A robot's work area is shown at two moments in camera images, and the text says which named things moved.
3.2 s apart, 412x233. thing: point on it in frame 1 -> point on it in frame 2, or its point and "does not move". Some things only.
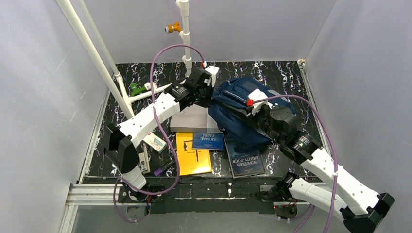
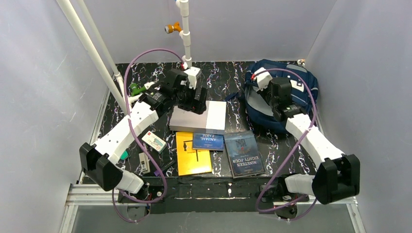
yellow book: [191, 161] does not move
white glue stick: [144, 159] does not move
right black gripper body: [257, 115] -> [281, 113]
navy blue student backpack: [228, 111] -> [304, 91]
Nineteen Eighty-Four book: [244, 163] does not move
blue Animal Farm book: [208, 141] does not move
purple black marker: [160, 171] does not move
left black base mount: [125, 194] does not move
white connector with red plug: [257, 94] -> [263, 78]
